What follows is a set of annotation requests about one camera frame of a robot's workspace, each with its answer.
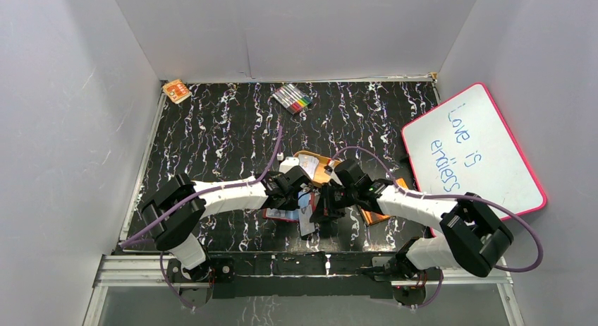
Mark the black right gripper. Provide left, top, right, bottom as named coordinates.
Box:
left=310, top=181, right=358, bottom=222

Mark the red leather card holder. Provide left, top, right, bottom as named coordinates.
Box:
left=262, top=193, right=319, bottom=222

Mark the yellow oval tray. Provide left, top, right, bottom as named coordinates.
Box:
left=293, top=150, right=341, bottom=188

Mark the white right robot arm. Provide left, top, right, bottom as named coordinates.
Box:
left=310, top=159, right=514, bottom=279

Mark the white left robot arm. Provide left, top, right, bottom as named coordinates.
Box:
left=140, top=166, right=311, bottom=281

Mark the silver VIP card stack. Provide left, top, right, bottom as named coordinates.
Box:
left=297, top=154, right=321, bottom=180

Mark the small orange card box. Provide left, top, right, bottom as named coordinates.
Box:
left=162, top=79, right=191, bottom=104

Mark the orange paperback book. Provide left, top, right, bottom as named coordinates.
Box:
left=356, top=178, right=406, bottom=226

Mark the pack of coloured markers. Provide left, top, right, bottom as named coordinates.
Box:
left=272, top=83, right=312, bottom=115

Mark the pink framed whiteboard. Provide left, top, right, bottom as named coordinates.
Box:
left=401, top=83, right=547, bottom=215

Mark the black aluminium base frame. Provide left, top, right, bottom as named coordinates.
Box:
left=94, top=251, right=512, bottom=306

